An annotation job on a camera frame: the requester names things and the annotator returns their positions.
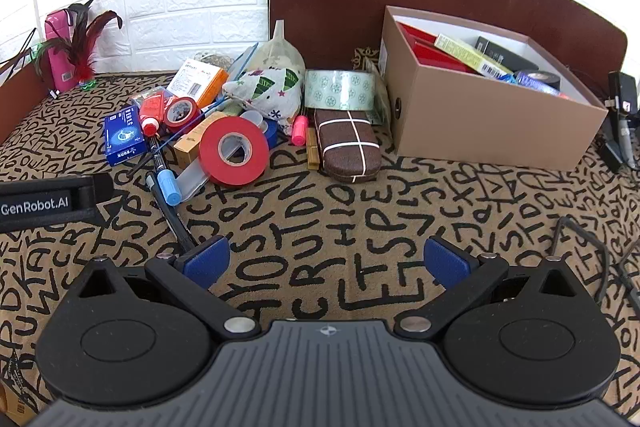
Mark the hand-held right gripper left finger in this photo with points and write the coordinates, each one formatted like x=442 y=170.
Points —
x=207 y=259

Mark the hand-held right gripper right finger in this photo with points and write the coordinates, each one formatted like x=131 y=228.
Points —
x=447 y=259

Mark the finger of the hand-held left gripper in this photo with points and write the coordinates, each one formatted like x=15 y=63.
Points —
x=102 y=189

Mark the long black pen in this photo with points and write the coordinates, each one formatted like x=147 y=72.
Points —
x=177 y=227

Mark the short black marker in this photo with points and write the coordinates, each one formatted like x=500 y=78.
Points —
x=156 y=157

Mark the blue cap marker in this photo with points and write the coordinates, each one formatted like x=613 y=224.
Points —
x=168 y=189

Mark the red cap glue bottle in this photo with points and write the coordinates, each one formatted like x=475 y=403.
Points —
x=150 y=112

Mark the gold box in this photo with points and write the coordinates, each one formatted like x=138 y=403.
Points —
x=187 y=147

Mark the large red tape roll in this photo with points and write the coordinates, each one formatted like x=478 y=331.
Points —
x=212 y=162

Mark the blue tape roll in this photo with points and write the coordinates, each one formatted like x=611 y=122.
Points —
x=270 y=134

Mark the brown cardboard box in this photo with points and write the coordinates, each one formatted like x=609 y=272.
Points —
x=475 y=117

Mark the blue box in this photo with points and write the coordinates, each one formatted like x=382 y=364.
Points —
x=122 y=137

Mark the translucent plastic case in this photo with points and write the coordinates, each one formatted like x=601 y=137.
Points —
x=192 y=184

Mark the brown wooden side board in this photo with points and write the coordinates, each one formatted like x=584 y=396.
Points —
x=20 y=102

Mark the small red packet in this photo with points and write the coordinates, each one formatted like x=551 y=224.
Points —
x=150 y=93

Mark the small red tape roll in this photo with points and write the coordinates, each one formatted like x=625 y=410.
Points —
x=192 y=119

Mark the letter printed blanket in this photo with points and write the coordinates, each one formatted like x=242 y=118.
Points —
x=325 y=217

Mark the red feather toy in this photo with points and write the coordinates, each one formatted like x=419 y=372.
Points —
x=85 y=52

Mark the pink bottle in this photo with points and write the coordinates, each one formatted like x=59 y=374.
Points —
x=60 y=57

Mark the orange white box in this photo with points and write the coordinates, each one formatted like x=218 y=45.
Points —
x=200 y=82

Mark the brown checked glasses case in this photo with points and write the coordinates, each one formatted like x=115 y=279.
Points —
x=345 y=152

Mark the wooden clothespin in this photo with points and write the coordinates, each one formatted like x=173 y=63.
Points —
x=312 y=152

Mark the pale green box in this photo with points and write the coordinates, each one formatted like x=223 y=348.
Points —
x=231 y=110

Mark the pink highlighter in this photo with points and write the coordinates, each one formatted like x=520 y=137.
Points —
x=300 y=132

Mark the clear plastic packet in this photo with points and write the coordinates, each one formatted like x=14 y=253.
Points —
x=382 y=102

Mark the clear plastic bag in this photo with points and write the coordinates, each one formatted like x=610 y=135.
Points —
x=212 y=58

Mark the white tree print sock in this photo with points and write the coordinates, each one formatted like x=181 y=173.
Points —
x=270 y=92

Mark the black tape roll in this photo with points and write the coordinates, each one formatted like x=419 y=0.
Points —
x=537 y=82

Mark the green patterned tape roll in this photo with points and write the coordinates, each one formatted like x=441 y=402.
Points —
x=340 y=89

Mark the yellow green box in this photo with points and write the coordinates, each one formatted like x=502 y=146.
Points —
x=465 y=52

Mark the red box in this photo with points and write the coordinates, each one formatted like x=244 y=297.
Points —
x=430 y=52

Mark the black box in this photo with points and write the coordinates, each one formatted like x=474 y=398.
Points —
x=505 y=52

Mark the clear plastic funnel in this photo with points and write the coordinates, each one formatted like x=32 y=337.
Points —
x=280 y=52

